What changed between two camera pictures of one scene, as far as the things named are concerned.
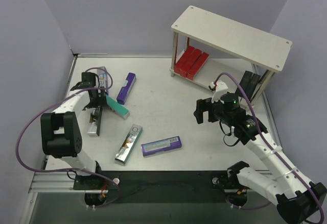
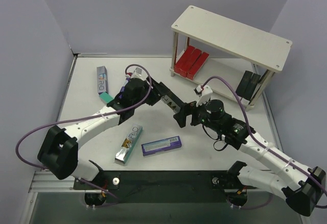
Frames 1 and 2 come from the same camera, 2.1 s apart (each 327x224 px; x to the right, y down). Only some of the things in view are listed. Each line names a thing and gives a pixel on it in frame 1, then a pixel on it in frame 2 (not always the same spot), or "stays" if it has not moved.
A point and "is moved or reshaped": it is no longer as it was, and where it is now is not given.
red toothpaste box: [197, 66] stays
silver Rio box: [95, 120] is moved or reshaped
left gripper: [96, 104] to [155, 91]
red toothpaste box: [190, 62] stays
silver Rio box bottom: [128, 144] stays
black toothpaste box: [253, 85] stays
